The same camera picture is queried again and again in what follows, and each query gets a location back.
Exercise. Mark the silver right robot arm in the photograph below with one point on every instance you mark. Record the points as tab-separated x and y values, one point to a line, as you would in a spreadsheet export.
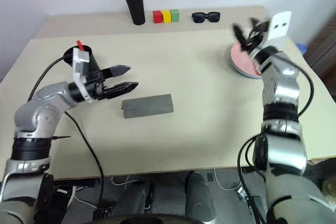
283	90

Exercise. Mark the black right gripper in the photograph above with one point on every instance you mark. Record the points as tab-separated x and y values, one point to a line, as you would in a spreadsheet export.
256	39

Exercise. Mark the green block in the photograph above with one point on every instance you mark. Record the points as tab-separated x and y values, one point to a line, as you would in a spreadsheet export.
174	15

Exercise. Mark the yellow block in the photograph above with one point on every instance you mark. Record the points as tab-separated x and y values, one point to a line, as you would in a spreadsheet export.
166	16

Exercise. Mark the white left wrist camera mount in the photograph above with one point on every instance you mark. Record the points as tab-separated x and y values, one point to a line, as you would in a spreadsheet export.
80	58

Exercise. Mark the tall black pen holder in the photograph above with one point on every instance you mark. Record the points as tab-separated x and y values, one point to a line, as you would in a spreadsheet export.
136	11

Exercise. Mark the red block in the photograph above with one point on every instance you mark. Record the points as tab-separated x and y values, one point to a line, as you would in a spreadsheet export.
157	17

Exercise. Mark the blue round object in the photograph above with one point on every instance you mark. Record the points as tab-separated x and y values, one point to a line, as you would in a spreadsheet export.
301	49

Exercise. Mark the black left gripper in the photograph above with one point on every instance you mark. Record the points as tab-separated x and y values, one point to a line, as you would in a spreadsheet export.
95	86

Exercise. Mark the pink plate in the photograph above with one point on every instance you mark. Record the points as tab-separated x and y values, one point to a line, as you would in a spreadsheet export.
240	57

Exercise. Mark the black pen holder cup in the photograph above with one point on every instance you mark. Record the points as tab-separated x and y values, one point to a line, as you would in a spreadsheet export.
94	61

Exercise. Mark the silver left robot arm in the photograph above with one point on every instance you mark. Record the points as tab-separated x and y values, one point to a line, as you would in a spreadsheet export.
39	108

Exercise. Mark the dark grey rounded shape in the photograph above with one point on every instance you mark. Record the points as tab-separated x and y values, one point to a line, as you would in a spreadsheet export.
134	200
199	197

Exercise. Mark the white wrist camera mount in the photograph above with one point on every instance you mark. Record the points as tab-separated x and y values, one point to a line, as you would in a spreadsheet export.
80	58
279	31

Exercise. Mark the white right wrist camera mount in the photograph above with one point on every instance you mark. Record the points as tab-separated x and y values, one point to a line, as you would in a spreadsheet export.
279	31

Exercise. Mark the black sunglasses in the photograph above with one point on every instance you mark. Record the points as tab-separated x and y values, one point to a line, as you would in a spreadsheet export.
199	17

